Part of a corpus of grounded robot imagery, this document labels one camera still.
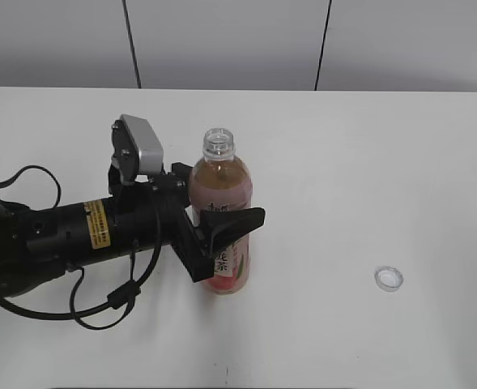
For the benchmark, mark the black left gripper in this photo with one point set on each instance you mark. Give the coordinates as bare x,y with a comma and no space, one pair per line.
149,214

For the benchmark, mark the peach oolong tea bottle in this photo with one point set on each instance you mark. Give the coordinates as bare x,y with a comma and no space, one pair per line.
220,182

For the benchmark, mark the white bottle cap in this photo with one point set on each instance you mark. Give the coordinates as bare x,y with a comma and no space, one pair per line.
388,279

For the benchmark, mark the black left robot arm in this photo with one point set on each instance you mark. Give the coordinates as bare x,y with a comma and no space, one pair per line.
37,246

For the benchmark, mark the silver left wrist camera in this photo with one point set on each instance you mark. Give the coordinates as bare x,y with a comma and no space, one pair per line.
136,149

